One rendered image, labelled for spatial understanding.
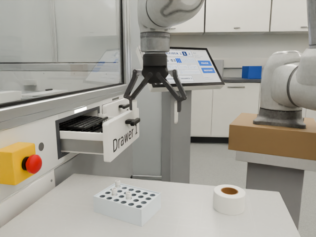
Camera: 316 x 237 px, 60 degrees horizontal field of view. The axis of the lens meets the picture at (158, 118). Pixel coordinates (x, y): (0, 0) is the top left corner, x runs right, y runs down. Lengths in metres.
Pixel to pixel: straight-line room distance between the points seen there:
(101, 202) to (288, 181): 0.75
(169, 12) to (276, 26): 3.70
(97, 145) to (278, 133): 0.63
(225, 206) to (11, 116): 0.50
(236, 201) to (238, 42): 4.02
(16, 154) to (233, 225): 0.46
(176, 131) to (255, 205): 1.14
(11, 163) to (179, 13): 0.48
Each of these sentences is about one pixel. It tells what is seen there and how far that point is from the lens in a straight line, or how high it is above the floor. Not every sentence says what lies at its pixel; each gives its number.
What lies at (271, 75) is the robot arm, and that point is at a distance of 1.11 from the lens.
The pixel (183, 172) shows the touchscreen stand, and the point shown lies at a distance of 1.89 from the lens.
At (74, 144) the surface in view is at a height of 0.86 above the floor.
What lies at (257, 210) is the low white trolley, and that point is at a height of 0.76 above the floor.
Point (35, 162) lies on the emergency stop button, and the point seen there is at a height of 0.88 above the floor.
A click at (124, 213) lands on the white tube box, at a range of 0.60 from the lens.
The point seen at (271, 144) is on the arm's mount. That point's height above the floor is 0.80.
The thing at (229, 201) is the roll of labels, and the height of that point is 0.79.
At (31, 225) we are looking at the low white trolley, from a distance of 0.65.
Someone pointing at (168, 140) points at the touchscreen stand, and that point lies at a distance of 1.78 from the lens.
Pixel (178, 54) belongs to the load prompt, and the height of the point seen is 1.15.
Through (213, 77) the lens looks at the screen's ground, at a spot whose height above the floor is 1.00.
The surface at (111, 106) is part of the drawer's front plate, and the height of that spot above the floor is 0.91.
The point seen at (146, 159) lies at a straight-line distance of 2.65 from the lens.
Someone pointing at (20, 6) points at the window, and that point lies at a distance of 0.75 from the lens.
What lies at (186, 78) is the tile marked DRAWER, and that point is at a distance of 1.67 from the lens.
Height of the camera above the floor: 1.08
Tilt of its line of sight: 11 degrees down
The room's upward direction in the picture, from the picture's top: straight up
